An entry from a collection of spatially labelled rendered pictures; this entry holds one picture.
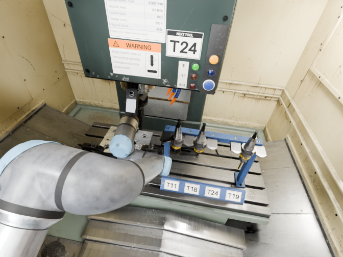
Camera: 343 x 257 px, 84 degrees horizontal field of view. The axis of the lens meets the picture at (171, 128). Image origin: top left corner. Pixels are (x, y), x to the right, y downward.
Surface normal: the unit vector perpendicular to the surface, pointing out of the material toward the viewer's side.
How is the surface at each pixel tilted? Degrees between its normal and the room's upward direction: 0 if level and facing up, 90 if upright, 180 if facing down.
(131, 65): 90
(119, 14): 90
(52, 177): 32
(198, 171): 0
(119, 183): 53
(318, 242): 24
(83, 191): 48
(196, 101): 90
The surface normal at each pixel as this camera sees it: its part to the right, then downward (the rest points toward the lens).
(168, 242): 0.18, -0.73
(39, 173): -0.09, -0.31
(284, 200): -0.36, -0.75
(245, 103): -0.16, 0.65
